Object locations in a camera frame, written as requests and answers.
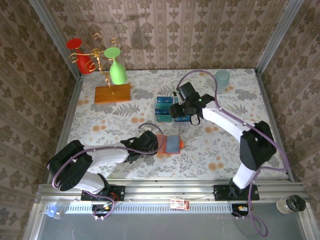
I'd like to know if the clear acrylic card stand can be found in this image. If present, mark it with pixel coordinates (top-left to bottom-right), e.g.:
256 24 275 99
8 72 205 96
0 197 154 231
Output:
153 95 194 126

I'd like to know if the aluminium table side rail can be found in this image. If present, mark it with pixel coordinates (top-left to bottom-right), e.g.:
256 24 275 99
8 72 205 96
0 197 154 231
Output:
47 76 85 182
253 69 296 182

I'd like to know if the black cable junction box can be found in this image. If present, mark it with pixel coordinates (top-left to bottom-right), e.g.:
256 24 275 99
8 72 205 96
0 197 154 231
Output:
231 203 251 218
91 203 113 218

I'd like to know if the red plastic wine glass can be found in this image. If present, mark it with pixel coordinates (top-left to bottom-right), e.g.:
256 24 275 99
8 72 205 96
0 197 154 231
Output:
66 38 93 75

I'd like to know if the thin black cable loop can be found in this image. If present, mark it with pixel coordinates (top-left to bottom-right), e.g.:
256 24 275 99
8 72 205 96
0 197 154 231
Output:
189 113 201 126

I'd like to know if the teal translucent plastic cup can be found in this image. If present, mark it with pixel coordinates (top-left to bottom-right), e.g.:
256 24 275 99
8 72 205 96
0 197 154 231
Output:
214 70 231 95

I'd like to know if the long aluminium mounting rail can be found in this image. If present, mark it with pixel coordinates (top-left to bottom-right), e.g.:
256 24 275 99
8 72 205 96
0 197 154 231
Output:
37 177 308 202

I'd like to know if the orange card holder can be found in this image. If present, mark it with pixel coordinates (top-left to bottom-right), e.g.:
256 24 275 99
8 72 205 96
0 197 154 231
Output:
154 133 185 159

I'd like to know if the glass jar black lid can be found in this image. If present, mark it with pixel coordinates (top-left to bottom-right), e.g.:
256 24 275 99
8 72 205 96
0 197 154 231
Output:
276 194 307 215

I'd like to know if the gold glass rack wooden base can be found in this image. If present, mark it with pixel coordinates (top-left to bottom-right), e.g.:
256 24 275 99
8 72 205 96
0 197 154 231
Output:
68 33 132 105

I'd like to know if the aluminium frame post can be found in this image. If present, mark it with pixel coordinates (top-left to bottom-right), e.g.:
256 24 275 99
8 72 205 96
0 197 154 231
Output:
28 0 85 80
254 0 306 76

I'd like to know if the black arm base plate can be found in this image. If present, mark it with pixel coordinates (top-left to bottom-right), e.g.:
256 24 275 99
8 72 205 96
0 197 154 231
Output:
80 185 126 202
213 184 260 202

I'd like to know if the grey slotted cable duct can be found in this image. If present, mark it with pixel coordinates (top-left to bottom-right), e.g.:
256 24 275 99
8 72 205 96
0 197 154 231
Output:
43 200 235 214

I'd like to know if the small red label box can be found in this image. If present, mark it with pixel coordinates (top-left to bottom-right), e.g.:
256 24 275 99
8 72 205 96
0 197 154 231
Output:
169 198 190 210

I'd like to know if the green plastic wine glass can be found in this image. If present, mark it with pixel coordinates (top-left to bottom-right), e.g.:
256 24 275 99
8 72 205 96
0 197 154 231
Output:
103 47 128 85

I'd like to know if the blue white plug connector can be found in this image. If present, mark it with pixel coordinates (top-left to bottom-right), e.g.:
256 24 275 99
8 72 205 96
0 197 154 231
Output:
45 206 62 220

